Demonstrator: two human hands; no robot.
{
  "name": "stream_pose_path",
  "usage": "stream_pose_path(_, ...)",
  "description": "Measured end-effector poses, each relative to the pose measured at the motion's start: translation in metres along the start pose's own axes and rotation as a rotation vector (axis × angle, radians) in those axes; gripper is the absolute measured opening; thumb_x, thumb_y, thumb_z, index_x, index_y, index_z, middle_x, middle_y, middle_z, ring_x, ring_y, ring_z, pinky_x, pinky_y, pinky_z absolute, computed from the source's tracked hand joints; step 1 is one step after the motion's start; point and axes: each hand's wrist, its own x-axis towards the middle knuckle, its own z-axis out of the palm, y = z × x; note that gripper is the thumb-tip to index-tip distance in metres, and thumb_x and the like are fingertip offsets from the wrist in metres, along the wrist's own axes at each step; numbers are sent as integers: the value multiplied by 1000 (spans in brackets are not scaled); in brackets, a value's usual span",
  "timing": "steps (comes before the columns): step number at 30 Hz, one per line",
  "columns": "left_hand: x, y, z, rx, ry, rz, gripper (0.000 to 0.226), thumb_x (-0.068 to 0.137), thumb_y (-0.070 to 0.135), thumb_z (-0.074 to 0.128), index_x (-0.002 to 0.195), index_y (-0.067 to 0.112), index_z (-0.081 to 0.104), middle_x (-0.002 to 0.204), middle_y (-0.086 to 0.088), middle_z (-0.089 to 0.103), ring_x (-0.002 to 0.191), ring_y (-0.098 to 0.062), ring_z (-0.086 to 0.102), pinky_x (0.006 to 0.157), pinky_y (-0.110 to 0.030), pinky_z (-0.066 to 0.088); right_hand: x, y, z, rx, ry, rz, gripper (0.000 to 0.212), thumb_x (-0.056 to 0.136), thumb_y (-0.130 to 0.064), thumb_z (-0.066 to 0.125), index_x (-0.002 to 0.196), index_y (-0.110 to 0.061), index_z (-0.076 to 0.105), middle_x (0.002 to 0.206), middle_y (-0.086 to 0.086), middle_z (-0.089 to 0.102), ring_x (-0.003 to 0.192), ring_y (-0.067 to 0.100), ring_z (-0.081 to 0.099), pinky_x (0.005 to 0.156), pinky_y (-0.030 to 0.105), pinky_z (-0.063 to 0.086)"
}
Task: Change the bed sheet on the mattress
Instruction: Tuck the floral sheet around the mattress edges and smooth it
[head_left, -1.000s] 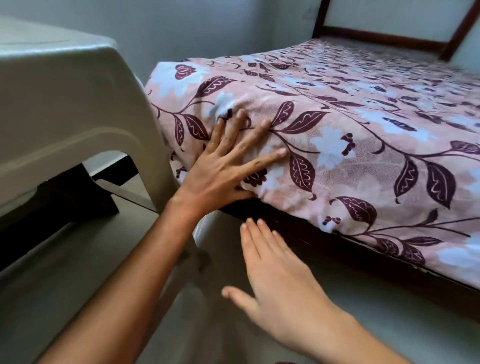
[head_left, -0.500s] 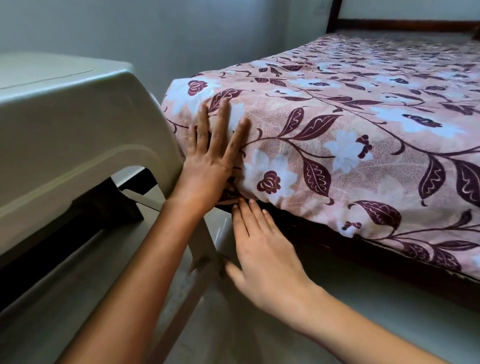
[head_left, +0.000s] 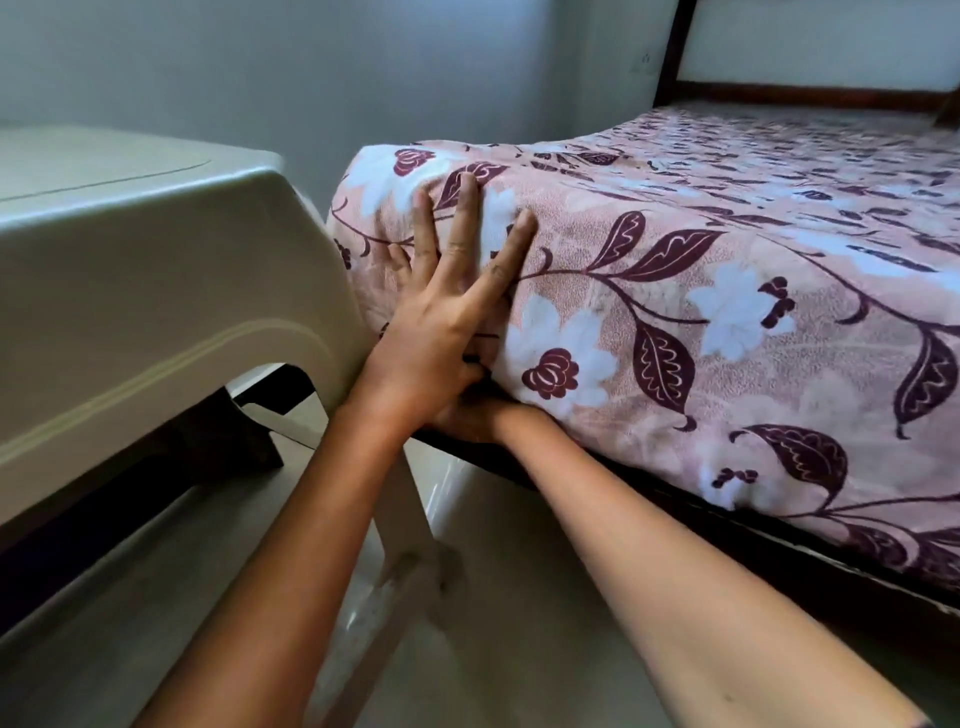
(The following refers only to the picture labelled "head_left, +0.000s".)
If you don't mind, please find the person's left forearm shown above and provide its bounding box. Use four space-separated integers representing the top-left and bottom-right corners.
134 404 414 728

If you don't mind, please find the pink floral bed sheet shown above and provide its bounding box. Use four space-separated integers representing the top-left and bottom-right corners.
326 104 960 594

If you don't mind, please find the person's right hand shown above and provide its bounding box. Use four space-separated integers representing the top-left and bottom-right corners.
433 380 558 449

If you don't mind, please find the dark wooden bed frame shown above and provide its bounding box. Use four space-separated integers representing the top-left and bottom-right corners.
412 0 960 654

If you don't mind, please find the person's right forearm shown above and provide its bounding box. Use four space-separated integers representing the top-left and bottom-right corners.
494 408 931 728

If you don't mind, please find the person's left hand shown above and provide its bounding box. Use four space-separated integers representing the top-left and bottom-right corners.
350 172 541 445

